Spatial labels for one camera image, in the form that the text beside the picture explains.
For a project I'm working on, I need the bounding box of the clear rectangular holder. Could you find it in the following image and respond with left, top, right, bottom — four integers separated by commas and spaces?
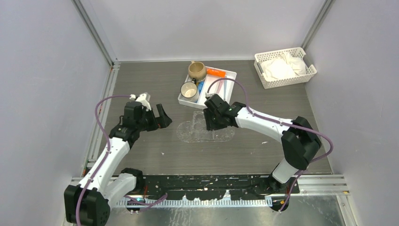
191, 111, 215, 141

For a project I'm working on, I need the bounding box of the orange toothpaste tube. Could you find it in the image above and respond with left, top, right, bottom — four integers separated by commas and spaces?
207, 68, 226, 78

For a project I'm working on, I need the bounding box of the blue toothpaste tube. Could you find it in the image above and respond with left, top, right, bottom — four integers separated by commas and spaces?
196, 81, 205, 103

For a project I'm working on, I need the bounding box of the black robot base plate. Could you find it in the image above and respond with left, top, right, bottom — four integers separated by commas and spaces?
114, 174, 301, 213

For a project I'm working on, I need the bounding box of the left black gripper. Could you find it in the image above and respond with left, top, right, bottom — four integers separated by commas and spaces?
136, 104, 171, 132

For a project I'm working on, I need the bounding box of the white perforated basket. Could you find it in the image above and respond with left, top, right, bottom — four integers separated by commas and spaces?
254, 47, 317, 89

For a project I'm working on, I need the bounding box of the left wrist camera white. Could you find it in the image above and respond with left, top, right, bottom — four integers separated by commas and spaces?
129, 92, 152, 112

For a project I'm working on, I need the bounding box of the aluminium frame rail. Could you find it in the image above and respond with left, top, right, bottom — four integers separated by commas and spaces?
66, 174, 351, 198

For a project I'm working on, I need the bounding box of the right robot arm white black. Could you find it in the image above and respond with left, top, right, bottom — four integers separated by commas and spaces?
203, 94, 321, 193

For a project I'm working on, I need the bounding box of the white cloth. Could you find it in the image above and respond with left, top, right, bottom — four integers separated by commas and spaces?
260, 53, 307, 81

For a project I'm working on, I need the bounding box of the white plastic bin tray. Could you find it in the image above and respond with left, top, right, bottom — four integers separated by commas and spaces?
177, 74, 234, 109

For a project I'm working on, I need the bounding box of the white ribbed mug black rim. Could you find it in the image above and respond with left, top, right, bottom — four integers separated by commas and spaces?
180, 81, 200, 102

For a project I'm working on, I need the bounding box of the pink toothbrush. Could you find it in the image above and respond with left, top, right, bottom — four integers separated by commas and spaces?
216, 80, 223, 93

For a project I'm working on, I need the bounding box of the clear oval glass tray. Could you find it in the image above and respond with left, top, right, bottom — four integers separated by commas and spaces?
176, 120, 235, 143

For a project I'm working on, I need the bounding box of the tan ceramic mug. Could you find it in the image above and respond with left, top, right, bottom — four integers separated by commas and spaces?
188, 61, 207, 82

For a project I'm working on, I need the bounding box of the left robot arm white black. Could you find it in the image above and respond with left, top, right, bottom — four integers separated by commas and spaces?
64, 101, 172, 226

